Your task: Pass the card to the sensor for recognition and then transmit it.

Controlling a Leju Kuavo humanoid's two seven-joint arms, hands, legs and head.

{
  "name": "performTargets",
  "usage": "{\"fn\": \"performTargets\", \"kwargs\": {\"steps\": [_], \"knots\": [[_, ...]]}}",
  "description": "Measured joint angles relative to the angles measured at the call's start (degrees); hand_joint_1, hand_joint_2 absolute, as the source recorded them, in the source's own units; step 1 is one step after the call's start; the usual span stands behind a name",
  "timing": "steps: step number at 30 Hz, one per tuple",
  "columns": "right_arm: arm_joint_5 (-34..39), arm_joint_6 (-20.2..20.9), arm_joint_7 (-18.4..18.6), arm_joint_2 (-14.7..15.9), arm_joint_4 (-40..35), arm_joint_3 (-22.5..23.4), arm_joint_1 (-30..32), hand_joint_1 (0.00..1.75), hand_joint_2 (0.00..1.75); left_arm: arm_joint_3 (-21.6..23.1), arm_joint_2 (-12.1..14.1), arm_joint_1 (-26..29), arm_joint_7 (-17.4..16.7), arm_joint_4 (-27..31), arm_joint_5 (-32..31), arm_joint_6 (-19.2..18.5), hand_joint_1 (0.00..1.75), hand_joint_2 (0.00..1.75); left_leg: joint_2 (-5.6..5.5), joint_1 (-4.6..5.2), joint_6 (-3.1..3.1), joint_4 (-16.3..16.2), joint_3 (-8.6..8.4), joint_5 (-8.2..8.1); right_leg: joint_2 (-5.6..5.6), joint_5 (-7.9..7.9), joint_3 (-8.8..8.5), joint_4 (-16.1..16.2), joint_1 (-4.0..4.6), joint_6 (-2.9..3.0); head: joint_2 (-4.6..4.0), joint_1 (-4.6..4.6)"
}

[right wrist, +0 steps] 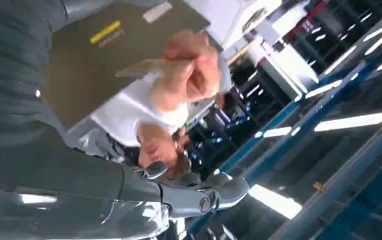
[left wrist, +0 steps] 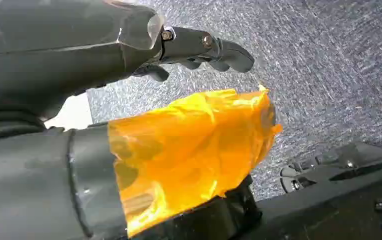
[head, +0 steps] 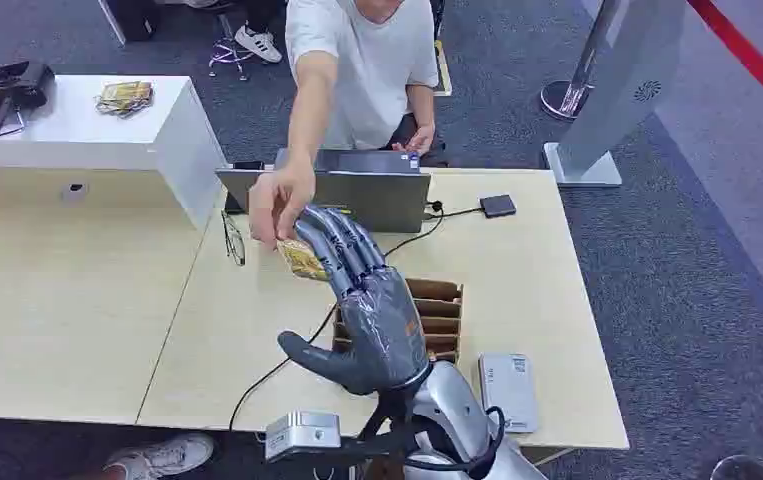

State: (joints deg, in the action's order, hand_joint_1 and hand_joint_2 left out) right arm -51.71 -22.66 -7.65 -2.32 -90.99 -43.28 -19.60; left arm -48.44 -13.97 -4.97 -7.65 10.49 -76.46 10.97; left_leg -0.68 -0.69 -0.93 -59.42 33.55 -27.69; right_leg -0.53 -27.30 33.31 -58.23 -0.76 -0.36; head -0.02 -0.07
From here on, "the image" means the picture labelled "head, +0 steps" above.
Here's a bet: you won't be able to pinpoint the white cabinet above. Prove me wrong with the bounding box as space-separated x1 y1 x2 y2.
0 74 229 231

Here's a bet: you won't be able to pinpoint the person's left hand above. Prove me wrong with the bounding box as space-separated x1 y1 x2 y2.
390 124 437 157

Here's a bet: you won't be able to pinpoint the dark round object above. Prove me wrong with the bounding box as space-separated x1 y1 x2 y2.
710 455 763 480

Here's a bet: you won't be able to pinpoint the white striped sneaker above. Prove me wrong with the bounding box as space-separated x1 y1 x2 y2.
233 24 284 65

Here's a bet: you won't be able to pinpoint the grey laptop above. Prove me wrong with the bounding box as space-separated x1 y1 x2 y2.
215 148 433 234

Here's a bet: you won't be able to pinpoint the black desktop device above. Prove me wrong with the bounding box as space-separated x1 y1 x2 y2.
0 60 56 144

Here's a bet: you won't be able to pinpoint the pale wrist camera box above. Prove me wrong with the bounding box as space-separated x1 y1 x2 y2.
264 410 343 463

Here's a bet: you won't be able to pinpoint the grey kiosk stand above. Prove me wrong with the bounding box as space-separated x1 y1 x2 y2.
543 0 687 189

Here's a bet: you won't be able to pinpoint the chrome stool base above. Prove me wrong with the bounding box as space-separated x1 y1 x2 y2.
207 13 253 82

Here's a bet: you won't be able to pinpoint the person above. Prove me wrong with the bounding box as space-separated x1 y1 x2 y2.
248 0 449 250

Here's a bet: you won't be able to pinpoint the grey power bank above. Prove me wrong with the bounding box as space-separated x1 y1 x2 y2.
477 352 540 435

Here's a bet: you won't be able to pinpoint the yellow printed card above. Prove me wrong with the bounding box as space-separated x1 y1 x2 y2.
276 238 331 283

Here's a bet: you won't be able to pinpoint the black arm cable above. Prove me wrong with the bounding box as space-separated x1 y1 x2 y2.
407 405 507 476

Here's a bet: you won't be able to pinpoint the wooden card box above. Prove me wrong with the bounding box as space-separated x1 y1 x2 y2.
331 278 464 366

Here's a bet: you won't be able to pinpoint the stack of yellow cards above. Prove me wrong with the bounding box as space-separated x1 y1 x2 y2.
94 80 155 119

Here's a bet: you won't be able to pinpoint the red barrier belt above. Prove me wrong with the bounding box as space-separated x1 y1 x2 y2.
685 0 763 127

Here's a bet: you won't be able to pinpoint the long black power cable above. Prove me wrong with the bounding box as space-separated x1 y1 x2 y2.
228 200 446 433

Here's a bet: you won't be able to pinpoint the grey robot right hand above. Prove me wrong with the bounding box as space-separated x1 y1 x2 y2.
277 205 433 399

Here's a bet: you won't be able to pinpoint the chrome stanchion post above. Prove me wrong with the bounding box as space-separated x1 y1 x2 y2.
539 0 621 122

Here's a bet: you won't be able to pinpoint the black box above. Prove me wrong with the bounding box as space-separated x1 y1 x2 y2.
97 0 162 44

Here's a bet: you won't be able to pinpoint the eyeglasses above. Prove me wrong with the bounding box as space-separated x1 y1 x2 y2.
220 209 248 268

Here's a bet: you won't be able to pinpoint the person's right hand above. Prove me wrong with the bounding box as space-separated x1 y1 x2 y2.
248 162 317 250

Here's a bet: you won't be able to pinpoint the black adapter hub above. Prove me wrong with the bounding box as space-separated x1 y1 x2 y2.
478 193 518 219

